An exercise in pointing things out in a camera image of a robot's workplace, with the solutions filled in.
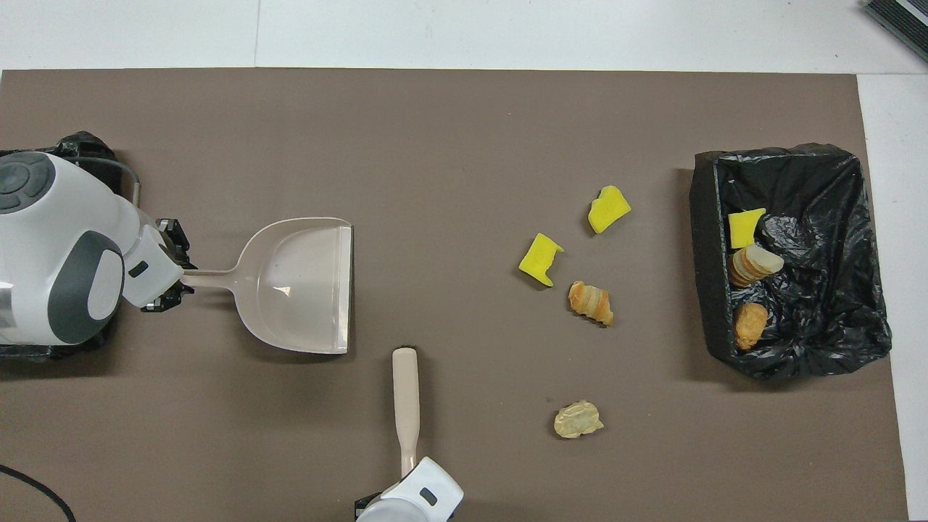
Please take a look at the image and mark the beige hand brush black bristles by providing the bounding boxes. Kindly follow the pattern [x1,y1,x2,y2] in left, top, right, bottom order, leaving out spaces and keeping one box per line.
[391,347,421,479]

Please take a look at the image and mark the beige plastic dustpan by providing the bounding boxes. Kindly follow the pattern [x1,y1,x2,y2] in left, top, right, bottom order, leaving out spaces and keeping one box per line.
[180,217,354,355]

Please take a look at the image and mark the pale yellow pastry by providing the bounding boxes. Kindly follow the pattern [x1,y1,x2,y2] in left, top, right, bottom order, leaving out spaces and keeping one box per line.
[553,399,605,440]

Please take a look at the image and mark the notched yellow sponge piece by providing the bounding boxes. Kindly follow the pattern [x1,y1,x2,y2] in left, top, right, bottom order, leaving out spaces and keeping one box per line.
[518,232,565,289]

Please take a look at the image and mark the golden croissant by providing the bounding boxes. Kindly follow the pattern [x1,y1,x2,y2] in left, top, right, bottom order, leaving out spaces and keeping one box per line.
[568,280,615,328]

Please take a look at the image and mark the brown oval bread roll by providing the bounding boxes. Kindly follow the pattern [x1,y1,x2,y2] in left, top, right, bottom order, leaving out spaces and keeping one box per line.
[734,302,769,351]

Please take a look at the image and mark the orange striped bread roll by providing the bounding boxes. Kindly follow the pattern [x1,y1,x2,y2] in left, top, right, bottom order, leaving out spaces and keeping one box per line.
[729,244,785,289]

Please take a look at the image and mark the yellow sponge with green side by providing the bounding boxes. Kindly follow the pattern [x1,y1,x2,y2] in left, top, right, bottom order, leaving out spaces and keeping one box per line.
[727,208,767,249]

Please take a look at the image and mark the bin with black trash bag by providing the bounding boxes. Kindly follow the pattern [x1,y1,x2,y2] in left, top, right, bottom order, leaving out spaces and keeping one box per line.
[0,130,142,361]
[689,143,893,381]

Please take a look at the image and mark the brown table mat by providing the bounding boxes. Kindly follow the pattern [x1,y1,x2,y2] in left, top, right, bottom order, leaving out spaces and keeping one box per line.
[0,68,911,522]

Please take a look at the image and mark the dark ribbed panel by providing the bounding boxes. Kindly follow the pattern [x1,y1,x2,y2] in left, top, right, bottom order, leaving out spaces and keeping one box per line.
[861,0,928,63]

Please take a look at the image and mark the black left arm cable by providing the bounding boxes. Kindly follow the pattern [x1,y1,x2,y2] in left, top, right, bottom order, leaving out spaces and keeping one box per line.
[0,464,77,522]

